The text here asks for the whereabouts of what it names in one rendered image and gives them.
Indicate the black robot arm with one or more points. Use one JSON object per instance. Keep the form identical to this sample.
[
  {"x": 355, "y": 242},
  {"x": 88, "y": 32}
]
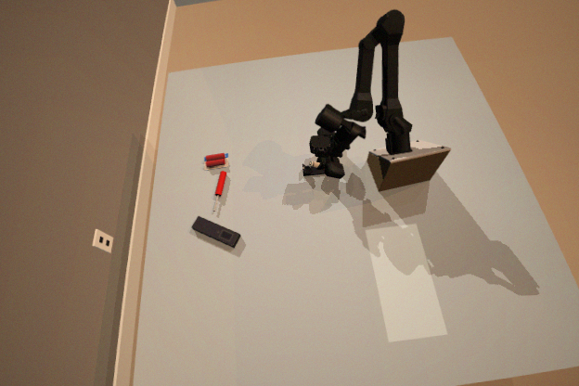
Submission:
[{"x": 389, "y": 113}]

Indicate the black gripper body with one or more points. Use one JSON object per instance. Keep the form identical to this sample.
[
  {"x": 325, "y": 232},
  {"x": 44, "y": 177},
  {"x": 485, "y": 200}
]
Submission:
[{"x": 333, "y": 167}]

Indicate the red-handled screwdriver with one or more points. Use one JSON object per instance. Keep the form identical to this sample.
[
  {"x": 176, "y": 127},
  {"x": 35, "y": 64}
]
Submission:
[{"x": 219, "y": 188}]

